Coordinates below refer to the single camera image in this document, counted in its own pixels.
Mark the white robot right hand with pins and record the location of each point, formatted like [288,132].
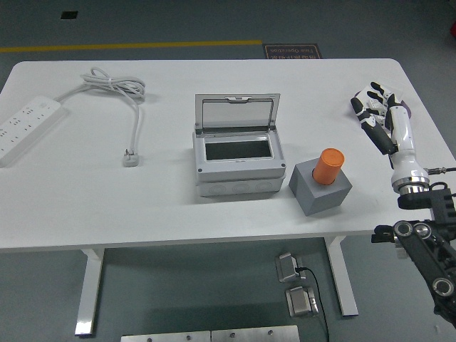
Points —
[400,132]

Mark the orange cylindrical battery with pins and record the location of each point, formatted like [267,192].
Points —
[329,165]

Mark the transparent hinged box lid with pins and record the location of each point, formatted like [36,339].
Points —
[235,110]

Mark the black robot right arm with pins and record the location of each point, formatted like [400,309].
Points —
[420,249]

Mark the grey block battery holder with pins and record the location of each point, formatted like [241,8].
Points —
[320,199]

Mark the purple shallow tray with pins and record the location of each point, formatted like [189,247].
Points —
[407,108]

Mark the dark floor sign sticker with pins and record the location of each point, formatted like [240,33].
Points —
[292,51]

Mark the white table leg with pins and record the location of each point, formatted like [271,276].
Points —
[342,278]
[89,292]

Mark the metal foot pedal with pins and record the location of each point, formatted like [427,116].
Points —
[301,303]
[286,267]

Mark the white power strip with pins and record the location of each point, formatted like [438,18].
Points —
[25,124]

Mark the grey plastic enclosure box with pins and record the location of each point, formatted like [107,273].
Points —
[235,178]

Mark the metal base plate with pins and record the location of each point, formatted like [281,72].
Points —
[164,337]
[254,335]

